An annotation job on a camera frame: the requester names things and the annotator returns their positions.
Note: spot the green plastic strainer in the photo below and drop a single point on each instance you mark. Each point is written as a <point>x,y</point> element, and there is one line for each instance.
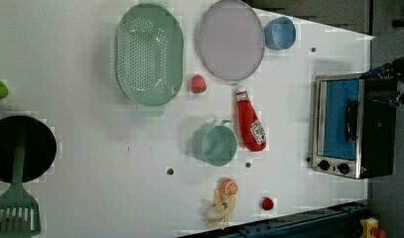
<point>149,57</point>

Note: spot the green mug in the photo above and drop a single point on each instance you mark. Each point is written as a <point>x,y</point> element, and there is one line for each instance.
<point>215,144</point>

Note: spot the red strawberry toy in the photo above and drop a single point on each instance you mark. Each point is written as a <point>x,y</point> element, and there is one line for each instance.
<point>198,84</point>

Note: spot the red ketchup bottle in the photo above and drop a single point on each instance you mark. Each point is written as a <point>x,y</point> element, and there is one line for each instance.
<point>251,129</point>

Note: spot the orange slice toy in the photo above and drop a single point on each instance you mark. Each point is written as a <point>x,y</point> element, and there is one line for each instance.
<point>229,187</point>

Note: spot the lilac round plate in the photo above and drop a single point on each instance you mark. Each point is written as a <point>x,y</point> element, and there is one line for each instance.
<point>231,40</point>

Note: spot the small red fruit toy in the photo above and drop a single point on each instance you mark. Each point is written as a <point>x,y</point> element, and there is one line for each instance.
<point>267,203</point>

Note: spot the blue cup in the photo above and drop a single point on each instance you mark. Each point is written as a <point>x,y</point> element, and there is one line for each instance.
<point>280,34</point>

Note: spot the black toaster oven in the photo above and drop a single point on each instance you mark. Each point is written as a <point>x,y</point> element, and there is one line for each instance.
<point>353,135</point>

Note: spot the black round pan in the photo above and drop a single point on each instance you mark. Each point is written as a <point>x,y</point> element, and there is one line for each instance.
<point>41,147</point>

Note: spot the yellow toy figure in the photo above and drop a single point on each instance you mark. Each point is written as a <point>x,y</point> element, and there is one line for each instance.
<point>371,229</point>

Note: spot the green slotted spatula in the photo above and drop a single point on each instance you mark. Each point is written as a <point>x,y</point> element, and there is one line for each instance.
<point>19,211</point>

